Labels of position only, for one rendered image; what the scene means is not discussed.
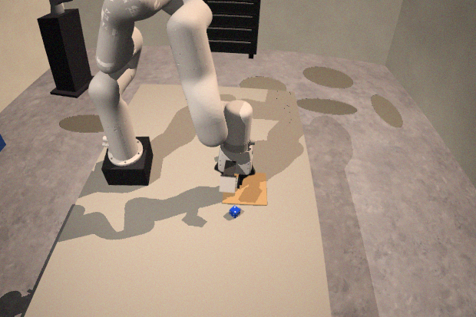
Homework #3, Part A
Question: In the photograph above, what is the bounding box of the blue die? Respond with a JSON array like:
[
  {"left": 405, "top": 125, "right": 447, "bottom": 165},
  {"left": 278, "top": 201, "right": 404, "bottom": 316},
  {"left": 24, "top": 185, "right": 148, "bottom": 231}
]
[{"left": 230, "top": 206, "right": 240, "bottom": 218}]

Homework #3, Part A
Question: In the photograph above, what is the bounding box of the tan square mat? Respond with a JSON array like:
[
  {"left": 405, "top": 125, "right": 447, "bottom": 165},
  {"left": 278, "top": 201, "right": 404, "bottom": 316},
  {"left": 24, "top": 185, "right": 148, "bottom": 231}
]
[{"left": 223, "top": 173, "right": 267, "bottom": 206}]

